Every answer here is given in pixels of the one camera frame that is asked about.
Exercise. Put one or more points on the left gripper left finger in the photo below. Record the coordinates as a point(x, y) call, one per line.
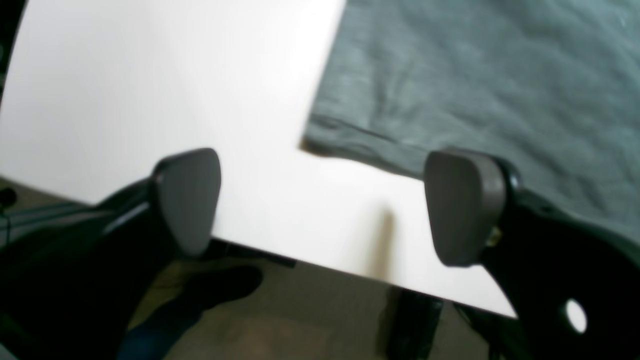
point(68, 290)

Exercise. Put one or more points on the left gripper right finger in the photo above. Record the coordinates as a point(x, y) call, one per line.
point(574, 286)

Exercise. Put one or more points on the dark grey t-shirt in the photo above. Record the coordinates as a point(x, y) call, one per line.
point(552, 86)

